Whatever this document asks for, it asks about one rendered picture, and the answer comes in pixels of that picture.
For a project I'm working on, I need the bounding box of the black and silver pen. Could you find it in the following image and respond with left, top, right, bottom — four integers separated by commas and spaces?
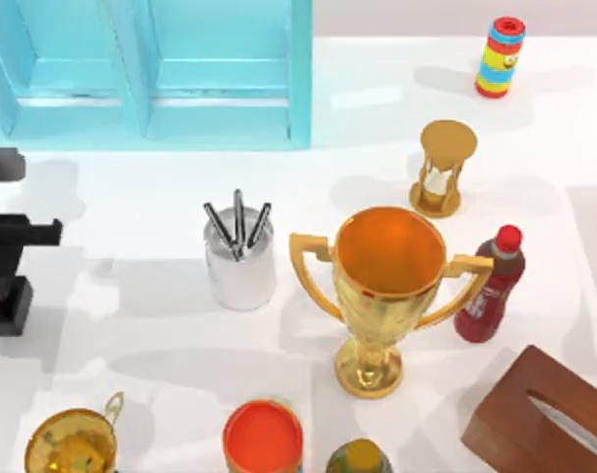
232, 188, 246, 258
245, 201, 273, 250
202, 202, 242, 261

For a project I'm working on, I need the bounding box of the white tissue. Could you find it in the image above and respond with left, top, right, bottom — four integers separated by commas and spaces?
526, 392, 597, 460

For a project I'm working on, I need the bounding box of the white pen holder cup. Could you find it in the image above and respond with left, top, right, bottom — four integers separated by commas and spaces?
204, 206, 278, 312

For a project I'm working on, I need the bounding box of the small gold trophy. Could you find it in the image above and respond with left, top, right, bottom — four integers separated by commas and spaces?
24, 391, 128, 473

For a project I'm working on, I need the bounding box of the large gold trophy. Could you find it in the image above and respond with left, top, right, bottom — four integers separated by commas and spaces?
288, 206, 496, 400

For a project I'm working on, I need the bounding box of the brown wooden tissue box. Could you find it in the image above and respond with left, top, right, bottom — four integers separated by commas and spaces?
459, 344, 597, 473

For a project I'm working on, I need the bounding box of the stack of coloured rings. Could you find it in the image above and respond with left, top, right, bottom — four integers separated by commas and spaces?
473, 16, 528, 100

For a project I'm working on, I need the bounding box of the gold hourglass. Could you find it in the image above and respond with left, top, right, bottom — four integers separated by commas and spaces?
408, 119, 479, 220

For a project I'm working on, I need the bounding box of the light blue rack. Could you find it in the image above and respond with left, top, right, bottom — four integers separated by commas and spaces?
0, 0, 313, 152

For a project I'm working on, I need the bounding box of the black microscope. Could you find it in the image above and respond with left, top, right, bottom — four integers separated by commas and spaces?
0, 147, 64, 338

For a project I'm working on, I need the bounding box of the red bottle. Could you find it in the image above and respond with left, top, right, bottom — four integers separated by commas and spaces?
452, 225, 527, 344

